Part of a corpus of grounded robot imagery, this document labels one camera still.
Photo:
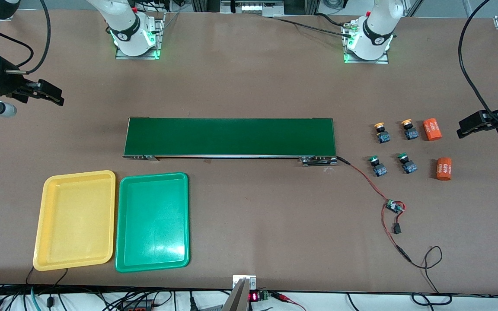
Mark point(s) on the orange cylinder with 4680 print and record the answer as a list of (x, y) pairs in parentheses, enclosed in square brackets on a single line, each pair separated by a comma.
[(432, 129), (444, 169)]

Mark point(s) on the green push button switch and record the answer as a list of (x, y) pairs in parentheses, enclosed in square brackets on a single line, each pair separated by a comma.
[(408, 166), (378, 169)]

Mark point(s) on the aluminium frame rack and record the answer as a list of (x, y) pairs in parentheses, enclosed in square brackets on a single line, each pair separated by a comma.
[(253, 7)]

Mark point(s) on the green plastic tray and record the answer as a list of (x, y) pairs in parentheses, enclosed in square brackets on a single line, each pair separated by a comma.
[(151, 222)]

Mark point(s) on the green conveyor belt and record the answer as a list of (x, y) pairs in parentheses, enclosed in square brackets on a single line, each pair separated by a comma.
[(231, 136)]

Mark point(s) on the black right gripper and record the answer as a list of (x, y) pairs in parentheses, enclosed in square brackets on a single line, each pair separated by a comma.
[(5, 82)]

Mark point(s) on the red clip lead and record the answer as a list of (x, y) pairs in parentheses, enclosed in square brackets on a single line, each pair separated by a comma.
[(285, 298)]

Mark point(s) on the red digit display module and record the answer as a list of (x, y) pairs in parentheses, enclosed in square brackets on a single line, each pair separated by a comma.
[(255, 296)]

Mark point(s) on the red black electrical box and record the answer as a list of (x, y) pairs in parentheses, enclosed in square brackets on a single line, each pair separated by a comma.
[(138, 307)]

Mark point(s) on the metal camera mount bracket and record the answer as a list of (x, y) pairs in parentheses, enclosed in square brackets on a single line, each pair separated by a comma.
[(240, 293)]

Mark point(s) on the yellow push button switch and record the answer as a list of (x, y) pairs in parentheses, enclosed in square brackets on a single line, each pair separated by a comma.
[(383, 137), (410, 134)]

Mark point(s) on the yellow plastic tray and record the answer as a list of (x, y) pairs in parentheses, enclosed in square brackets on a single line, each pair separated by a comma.
[(74, 220)]

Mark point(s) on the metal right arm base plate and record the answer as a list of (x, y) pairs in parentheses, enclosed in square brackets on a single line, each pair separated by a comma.
[(162, 30)]

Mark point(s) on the small green circuit board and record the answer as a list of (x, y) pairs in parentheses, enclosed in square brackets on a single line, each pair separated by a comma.
[(394, 206)]

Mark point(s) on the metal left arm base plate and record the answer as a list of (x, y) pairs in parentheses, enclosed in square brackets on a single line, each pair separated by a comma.
[(368, 61)]

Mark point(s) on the small black connector plug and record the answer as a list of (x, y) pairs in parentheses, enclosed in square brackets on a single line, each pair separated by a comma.
[(397, 229)]

